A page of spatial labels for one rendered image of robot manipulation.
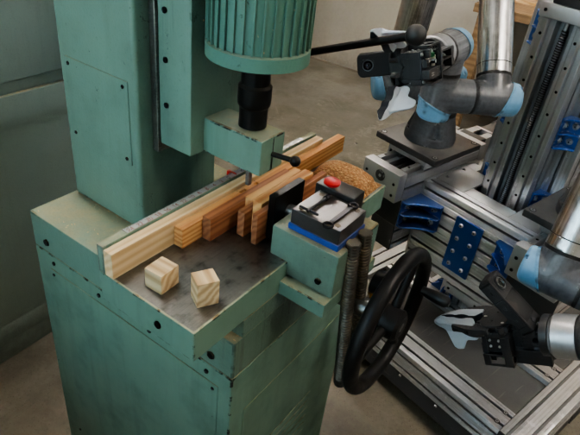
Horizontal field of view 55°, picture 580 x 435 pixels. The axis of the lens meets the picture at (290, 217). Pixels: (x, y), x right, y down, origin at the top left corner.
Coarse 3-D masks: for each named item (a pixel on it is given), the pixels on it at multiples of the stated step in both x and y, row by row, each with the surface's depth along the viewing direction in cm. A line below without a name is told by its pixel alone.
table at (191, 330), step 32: (160, 256) 94; (192, 256) 95; (224, 256) 96; (256, 256) 97; (128, 288) 87; (224, 288) 89; (256, 288) 91; (288, 288) 96; (160, 320) 84; (192, 320) 82; (224, 320) 86; (192, 352) 83
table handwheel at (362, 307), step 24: (408, 264) 91; (384, 288) 88; (360, 312) 101; (384, 312) 98; (408, 312) 110; (360, 336) 87; (384, 336) 98; (360, 360) 89; (384, 360) 108; (360, 384) 97
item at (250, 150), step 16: (224, 112) 105; (208, 128) 102; (224, 128) 100; (240, 128) 100; (272, 128) 101; (208, 144) 104; (224, 144) 101; (240, 144) 99; (256, 144) 97; (272, 144) 99; (224, 160) 103; (240, 160) 101; (256, 160) 98; (272, 160) 101
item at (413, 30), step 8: (416, 24) 89; (408, 32) 89; (416, 32) 89; (424, 32) 89; (360, 40) 96; (368, 40) 95; (376, 40) 94; (384, 40) 93; (392, 40) 92; (400, 40) 91; (408, 40) 90; (416, 40) 89; (424, 40) 90; (312, 48) 102; (320, 48) 101; (328, 48) 100; (336, 48) 99; (344, 48) 98; (352, 48) 97
